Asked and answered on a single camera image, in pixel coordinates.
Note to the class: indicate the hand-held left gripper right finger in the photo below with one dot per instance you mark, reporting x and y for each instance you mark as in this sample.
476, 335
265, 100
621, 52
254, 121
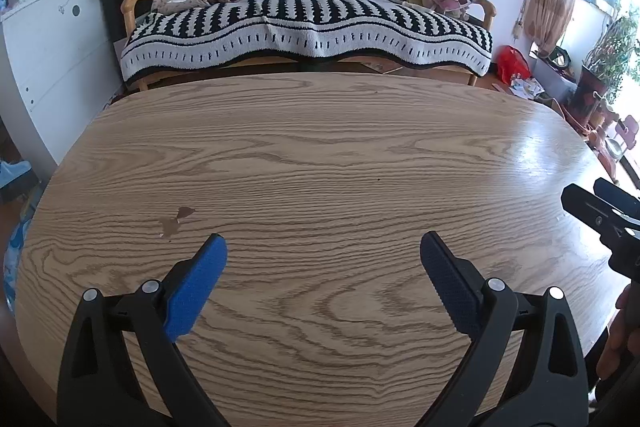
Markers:
447, 277

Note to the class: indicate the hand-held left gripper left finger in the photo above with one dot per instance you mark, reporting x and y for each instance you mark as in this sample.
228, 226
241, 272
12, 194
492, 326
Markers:
197, 287

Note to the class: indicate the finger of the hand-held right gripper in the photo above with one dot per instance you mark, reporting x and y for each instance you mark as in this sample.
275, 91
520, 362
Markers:
600, 214
620, 199

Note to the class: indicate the person's right hand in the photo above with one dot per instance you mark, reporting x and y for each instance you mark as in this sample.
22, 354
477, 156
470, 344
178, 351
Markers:
625, 337

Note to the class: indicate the scattered paper sheets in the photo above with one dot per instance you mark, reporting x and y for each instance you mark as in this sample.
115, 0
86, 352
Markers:
526, 88

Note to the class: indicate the potted plant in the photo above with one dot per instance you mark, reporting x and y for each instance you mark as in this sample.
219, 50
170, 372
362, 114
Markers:
615, 47

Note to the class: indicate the red plastic bag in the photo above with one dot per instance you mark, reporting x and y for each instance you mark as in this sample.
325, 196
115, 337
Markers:
512, 64

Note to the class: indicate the blue patterned bag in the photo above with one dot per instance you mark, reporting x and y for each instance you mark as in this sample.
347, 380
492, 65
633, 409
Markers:
15, 257

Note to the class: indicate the white cabinet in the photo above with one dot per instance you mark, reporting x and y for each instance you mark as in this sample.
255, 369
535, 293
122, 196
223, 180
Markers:
50, 57

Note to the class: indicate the wooden sofa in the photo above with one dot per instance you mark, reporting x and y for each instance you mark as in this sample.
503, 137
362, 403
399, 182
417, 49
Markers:
131, 4

